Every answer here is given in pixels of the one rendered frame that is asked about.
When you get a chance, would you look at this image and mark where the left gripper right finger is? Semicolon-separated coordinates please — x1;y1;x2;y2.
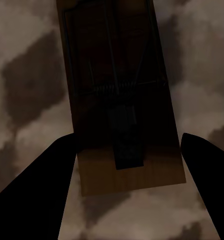
180;133;224;240

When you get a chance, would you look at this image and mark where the mousetrap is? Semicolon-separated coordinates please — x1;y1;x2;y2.
56;0;186;197

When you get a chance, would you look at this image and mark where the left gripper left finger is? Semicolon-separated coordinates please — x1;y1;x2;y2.
0;133;77;240

